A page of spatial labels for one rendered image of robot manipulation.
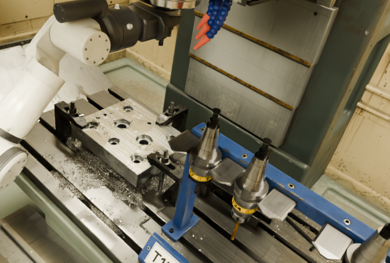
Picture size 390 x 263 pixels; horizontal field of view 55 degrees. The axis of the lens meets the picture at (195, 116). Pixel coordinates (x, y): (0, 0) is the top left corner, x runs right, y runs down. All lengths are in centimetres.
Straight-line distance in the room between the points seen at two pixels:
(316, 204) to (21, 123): 54
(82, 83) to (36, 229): 84
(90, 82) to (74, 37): 119
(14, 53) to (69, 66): 24
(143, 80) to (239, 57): 101
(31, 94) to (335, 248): 57
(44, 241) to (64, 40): 66
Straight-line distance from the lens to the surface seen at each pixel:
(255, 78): 130
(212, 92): 144
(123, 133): 113
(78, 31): 70
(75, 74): 188
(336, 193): 179
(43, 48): 76
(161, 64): 217
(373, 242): 64
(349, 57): 119
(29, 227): 124
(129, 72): 228
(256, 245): 104
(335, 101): 125
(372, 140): 167
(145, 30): 80
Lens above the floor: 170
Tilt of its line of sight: 35 degrees down
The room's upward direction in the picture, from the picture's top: 12 degrees clockwise
